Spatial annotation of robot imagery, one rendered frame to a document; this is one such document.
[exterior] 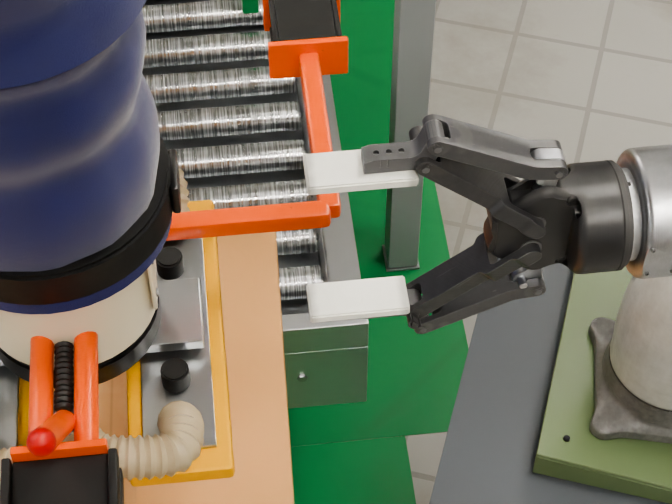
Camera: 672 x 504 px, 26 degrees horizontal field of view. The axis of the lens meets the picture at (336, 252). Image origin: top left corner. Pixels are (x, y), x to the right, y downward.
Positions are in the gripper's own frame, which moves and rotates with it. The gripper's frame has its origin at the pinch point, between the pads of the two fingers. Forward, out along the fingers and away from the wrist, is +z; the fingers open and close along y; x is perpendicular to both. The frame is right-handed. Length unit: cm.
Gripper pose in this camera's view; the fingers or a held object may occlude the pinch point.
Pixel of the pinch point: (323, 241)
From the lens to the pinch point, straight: 96.9
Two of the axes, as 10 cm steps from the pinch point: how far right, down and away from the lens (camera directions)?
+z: -9.9, 0.9, -0.7
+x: -1.1, -7.8, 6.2
